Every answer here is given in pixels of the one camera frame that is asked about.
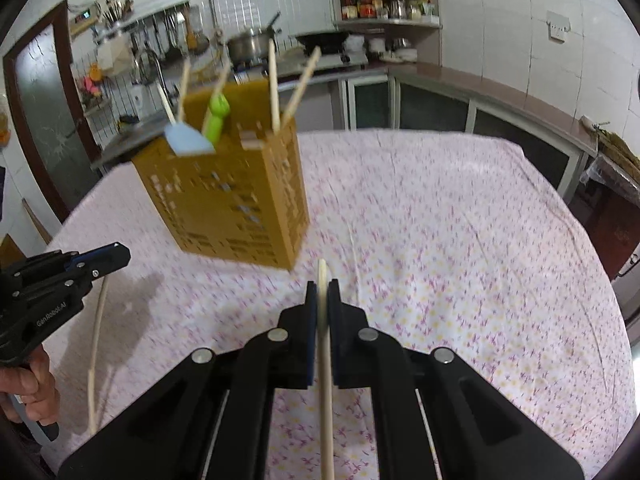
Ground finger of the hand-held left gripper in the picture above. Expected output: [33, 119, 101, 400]
[72, 242, 126, 264]
[64, 247, 132, 282]

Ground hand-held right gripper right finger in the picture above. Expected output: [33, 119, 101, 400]
[328, 280, 584, 480]

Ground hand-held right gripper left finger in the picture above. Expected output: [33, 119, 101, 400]
[59, 281, 319, 480]

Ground wooden chopstick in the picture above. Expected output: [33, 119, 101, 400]
[281, 46, 322, 122]
[267, 39, 282, 134]
[176, 59, 193, 122]
[214, 62, 232, 98]
[318, 258, 336, 480]
[87, 276, 110, 435]

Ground yellow perforated utensil holder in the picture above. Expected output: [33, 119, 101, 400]
[130, 82, 310, 270]

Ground light blue spatula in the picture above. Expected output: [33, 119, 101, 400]
[156, 82, 216, 157]

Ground green handled metal spoon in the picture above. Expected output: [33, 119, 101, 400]
[201, 94, 231, 149]

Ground person's left hand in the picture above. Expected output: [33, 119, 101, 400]
[0, 344, 61, 427]

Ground dark wooden glass door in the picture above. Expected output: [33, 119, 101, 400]
[2, 0, 102, 224]

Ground floral tablecloth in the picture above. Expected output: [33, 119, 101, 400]
[42, 130, 637, 480]

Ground steel sink faucet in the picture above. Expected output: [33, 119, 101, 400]
[132, 48, 167, 89]

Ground hanging wooden spatula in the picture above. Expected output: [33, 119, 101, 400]
[182, 7, 210, 56]

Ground steel cooking pot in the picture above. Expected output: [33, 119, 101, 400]
[225, 27, 277, 62]

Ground kitchen counter cabinets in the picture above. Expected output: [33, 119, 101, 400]
[339, 62, 599, 202]

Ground steel gas stove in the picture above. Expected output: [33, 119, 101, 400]
[276, 51, 369, 75]

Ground black wok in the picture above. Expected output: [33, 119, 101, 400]
[292, 30, 351, 50]

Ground grey corner shelf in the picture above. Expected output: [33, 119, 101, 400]
[328, 0, 444, 64]

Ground wall utensil rack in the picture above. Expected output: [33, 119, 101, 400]
[91, 0, 191, 43]

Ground white wall socket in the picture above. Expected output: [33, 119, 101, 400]
[546, 9, 571, 42]

